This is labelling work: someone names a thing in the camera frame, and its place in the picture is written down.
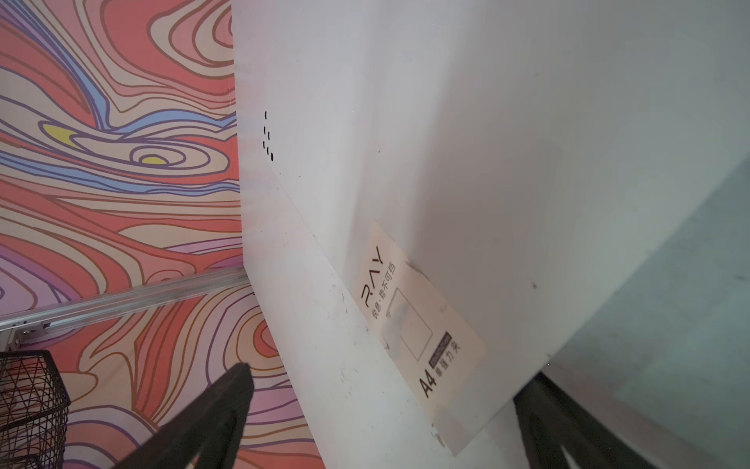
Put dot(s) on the black wire basket left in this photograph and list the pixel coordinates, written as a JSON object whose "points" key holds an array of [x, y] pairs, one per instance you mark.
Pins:
{"points": [[34, 410]]}

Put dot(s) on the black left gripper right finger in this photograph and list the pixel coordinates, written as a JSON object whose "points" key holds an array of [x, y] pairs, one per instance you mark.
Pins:
{"points": [[556, 429]]}

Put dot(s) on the aluminium frame post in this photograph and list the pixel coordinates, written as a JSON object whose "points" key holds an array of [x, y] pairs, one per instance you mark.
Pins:
{"points": [[18, 327]]}

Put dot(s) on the white and black file folder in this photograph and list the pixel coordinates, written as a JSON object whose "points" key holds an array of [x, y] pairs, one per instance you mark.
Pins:
{"points": [[443, 199]]}

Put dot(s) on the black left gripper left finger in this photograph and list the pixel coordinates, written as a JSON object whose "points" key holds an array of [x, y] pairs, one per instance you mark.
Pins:
{"points": [[207, 433]]}

